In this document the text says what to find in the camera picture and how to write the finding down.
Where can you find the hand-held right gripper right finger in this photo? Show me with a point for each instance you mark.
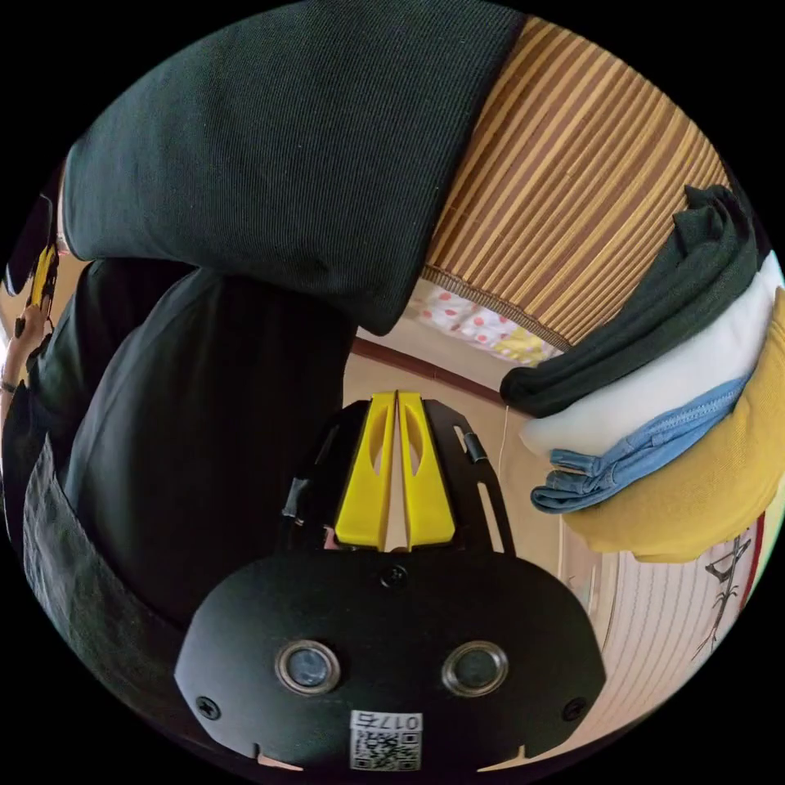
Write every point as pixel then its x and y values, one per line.
pixel 429 497

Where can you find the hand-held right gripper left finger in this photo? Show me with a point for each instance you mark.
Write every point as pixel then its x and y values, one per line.
pixel 360 490

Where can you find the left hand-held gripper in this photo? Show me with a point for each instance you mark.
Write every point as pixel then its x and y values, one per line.
pixel 26 239

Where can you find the black long sleeve shirt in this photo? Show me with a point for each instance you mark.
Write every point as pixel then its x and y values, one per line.
pixel 276 159

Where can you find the person's left forearm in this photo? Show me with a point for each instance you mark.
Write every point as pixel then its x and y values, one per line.
pixel 8 398

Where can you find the person's left hand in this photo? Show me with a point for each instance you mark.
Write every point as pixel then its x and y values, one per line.
pixel 23 343

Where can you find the person's body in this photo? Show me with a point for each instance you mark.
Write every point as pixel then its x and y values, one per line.
pixel 202 441

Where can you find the pile of clothes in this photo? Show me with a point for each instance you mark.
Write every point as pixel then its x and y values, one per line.
pixel 674 417

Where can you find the bed with woven striped mat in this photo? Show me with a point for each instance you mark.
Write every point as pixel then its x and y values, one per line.
pixel 582 184

